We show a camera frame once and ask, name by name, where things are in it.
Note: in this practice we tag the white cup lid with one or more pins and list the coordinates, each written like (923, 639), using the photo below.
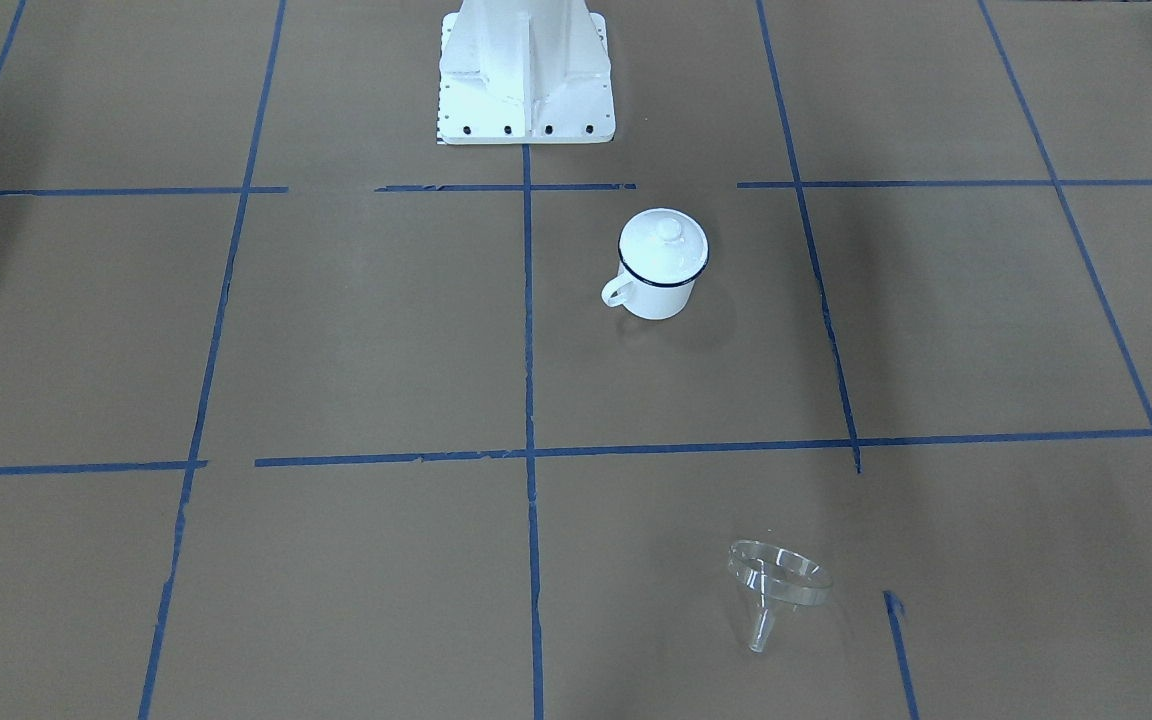
(663, 247)

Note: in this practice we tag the white enamel cup blue rim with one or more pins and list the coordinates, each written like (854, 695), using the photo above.
(644, 300)

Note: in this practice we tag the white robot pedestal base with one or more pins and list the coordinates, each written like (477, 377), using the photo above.
(513, 72)

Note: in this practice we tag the clear glass funnel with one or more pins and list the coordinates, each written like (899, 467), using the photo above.
(776, 577)

